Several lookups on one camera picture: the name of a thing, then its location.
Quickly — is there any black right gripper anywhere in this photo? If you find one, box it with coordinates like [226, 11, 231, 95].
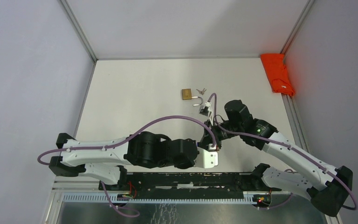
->
[200, 119, 242, 152]

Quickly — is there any silver key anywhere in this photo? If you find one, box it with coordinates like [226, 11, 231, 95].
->
[196, 88, 207, 95]

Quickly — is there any large brass padlock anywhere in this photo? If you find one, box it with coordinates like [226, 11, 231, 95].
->
[181, 89, 204, 106]

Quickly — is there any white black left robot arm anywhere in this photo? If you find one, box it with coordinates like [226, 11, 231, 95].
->
[48, 132, 199, 190]

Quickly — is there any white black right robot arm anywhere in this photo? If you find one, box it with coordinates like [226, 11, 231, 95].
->
[198, 100, 353, 217]

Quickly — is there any orange folded cloth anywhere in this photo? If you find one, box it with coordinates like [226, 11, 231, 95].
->
[260, 53, 296, 97]

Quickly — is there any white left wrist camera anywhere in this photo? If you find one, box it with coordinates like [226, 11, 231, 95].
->
[194, 143, 219, 169]

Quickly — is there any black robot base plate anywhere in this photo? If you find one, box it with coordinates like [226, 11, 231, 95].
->
[104, 172, 279, 200]

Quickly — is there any white slotted cable duct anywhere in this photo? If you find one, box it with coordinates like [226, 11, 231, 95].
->
[62, 193, 262, 205]

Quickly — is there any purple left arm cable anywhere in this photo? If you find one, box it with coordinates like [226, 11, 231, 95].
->
[37, 115, 219, 217]

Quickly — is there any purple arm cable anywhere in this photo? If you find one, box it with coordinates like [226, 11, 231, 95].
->
[207, 93, 358, 211]
[37, 115, 219, 217]

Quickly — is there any aluminium corner frame rail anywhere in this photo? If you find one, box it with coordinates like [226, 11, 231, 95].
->
[280, 0, 317, 55]

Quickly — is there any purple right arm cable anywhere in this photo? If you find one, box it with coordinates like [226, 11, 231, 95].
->
[207, 93, 358, 211]

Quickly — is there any left aluminium frame rail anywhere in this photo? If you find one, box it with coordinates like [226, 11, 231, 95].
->
[58, 0, 98, 63]

